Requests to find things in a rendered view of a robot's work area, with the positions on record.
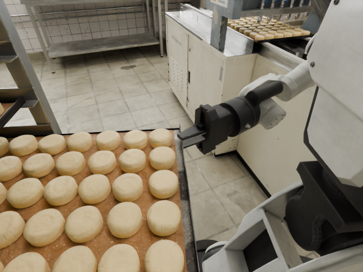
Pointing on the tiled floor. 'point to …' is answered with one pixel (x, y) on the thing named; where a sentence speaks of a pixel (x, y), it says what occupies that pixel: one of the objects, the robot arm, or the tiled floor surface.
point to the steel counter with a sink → (122, 42)
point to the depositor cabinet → (206, 69)
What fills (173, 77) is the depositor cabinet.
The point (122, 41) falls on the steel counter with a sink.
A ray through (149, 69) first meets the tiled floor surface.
